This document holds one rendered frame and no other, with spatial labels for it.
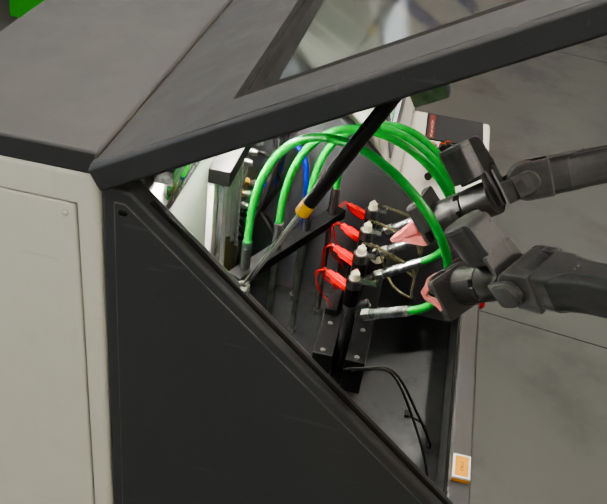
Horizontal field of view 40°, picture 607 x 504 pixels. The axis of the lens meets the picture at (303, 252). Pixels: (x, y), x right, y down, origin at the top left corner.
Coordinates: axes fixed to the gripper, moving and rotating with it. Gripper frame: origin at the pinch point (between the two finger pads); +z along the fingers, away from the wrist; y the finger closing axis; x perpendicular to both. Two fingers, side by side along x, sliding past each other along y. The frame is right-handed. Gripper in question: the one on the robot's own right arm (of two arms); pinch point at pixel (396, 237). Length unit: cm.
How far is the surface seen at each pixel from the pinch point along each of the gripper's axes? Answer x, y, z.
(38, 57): 27, 54, 18
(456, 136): -93, -8, 26
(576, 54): -460, -67, 98
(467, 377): -6.5, -32.8, 7.3
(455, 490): 19.9, -37.4, 3.1
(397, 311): 11.2, -8.2, -0.1
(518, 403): -111, -106, 66
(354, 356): 3.7, -16.9, 19.1
